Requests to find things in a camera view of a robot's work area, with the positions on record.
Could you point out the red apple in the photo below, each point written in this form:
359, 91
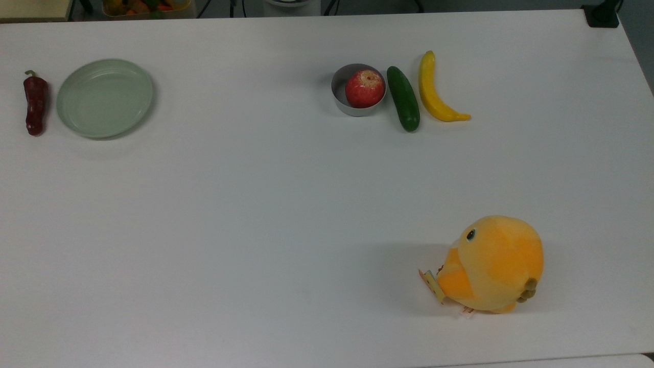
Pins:
365, 88

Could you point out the grey round bowl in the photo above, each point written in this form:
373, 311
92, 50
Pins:
337, 98

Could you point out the green cucumber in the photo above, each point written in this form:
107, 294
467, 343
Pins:
403, 99

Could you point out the yellow banana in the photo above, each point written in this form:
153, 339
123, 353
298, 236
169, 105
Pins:
429, 88

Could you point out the orange plush dinosaur toy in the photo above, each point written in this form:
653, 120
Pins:
495, 260

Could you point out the pale green plate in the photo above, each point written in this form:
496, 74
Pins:
104, 98

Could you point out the yellow basket of toy food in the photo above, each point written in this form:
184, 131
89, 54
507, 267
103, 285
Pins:
145, 7

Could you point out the dark red chili pepper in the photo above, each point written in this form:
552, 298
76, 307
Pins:
36, 105

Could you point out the beige wooden desk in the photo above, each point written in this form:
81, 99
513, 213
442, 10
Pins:
33, 9

